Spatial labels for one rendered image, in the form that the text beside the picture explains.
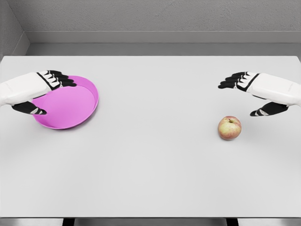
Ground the yellow-red apple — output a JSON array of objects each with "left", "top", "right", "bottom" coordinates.
[{"left": 217, "top": 115, "right": 242, "bottom": 142}]

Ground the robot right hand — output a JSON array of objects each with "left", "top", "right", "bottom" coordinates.
[{"left": 217, "top": 72, "right": 301, "bottom": 117}]

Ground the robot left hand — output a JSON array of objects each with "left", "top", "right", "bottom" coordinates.
[{"left": 0, "top": 69, "right": 77, "bottom": 116}]

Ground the pink round plate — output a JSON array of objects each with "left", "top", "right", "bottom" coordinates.
[{"left": 31, "top": 75, "right": 100, "bottom": 130}]

